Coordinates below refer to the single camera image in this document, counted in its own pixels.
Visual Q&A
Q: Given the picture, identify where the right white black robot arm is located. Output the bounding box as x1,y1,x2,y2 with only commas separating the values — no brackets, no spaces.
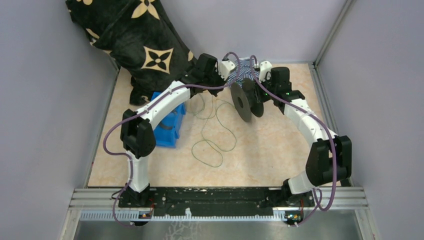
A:
255,67,352,206

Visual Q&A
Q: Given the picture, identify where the black cable spool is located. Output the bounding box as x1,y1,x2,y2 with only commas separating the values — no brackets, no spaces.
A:
230,78,264,123

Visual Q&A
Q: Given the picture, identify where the purple cable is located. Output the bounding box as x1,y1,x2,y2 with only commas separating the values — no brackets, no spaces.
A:
102,51,242,229
249,54,339,228

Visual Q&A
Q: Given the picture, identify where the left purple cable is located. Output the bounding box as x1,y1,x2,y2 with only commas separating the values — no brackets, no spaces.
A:
102,51,242,229

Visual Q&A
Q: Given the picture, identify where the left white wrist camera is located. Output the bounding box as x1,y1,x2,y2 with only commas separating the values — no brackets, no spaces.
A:
217,60,236,81

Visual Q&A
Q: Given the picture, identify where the aluminium frame rail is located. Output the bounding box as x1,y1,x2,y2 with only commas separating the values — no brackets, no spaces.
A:
68,186,370,211

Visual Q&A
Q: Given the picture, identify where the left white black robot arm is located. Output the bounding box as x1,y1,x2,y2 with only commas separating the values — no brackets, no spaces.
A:
120,53,226,207

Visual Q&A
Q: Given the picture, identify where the blue white striped cloth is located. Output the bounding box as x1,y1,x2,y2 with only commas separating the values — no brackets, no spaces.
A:
227,58,260,87

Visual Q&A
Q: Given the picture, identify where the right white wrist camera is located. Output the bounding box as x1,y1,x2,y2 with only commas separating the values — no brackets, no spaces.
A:
258,60,273,83

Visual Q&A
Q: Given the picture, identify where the thin green wire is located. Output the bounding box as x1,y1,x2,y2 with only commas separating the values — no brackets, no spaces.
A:
185,92,238,168

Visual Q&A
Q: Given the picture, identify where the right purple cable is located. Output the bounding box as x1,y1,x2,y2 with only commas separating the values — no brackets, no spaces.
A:
249,54,339,228

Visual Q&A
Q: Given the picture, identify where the black beige floral blanket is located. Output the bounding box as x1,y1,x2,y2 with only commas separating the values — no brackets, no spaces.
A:
65,0,197,106

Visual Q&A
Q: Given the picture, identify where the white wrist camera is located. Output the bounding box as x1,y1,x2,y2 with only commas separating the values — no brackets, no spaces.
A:
217,60,236,81
258,60,273,83

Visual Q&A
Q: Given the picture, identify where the blue plastic bin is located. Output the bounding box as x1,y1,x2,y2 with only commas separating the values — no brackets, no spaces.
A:
153,102,187,148

